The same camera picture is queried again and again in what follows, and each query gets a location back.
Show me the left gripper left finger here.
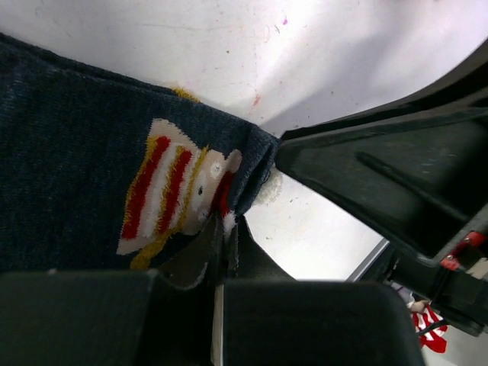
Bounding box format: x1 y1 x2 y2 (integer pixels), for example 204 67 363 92
1 215 223 365

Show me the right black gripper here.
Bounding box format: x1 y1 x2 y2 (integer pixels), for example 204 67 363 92
275 108 487 337

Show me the navy patterned sock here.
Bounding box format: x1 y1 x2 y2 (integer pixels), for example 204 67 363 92
1 35 279 271

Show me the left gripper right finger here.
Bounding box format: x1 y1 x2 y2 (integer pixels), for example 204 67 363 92
223 220 425 365

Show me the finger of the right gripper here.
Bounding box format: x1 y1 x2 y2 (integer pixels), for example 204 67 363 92
289 47 487 133

